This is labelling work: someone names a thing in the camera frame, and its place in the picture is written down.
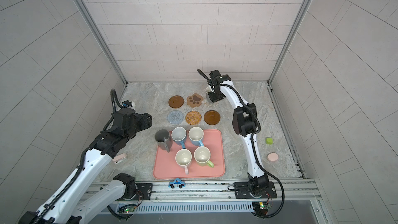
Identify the pink silicone tray mat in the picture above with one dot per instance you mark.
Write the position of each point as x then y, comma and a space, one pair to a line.
165, 166

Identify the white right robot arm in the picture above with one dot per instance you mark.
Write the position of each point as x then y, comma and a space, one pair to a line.
245, 124

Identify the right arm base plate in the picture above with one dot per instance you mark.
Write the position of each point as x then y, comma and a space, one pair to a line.
242, 191

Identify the tan rattan coaster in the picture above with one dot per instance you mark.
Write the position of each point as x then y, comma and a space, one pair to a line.
193, 118

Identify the cork paw print coaster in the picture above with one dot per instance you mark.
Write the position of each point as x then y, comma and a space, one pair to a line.
194, 100

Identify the blue toy car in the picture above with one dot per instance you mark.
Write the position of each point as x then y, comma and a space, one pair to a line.
177, 183

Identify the blue mug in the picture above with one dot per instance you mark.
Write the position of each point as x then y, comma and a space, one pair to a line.
179, 136
196, 135

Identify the grey metal mug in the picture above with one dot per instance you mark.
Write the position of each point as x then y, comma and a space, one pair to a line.
163, 140

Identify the pink handled white mug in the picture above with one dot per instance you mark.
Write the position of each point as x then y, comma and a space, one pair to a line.
183, 158

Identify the grey handled white mug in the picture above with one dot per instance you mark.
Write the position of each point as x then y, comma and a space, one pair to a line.
207, 93

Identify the circuit board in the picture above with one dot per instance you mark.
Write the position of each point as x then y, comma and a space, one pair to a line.
127, 209
261, 208

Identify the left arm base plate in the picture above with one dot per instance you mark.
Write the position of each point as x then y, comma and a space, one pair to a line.
138, 192

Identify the green handled white mug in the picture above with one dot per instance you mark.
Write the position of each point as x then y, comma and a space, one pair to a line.
202, 157

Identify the light blue woven coaster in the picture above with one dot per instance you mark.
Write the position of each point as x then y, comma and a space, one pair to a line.
175, 117

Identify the pink round soap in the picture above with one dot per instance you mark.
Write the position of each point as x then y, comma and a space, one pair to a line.
273, 157

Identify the left circuit board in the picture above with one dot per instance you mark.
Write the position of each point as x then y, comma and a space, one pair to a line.
127, 209

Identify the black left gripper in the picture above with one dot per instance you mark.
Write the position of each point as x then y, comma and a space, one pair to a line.
145, 120

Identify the small pink stapler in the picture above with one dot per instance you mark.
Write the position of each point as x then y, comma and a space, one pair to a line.
119, 158

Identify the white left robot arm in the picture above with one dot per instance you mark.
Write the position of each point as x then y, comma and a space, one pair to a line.
64, 206

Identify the multicolour woven rope coaster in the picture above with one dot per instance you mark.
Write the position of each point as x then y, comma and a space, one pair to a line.
211, 104

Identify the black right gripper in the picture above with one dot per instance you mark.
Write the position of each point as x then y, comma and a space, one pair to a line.
214, 98

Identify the right circuit board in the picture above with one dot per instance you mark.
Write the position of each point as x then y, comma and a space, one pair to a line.
261, 208

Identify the aluminium rail frame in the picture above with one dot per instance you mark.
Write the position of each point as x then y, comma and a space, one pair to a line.
212, 196

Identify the brown wooden coaster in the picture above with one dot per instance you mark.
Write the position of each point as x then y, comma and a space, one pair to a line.
212, 117
176, 101

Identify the green small cube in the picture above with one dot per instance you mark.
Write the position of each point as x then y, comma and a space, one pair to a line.
269, 141

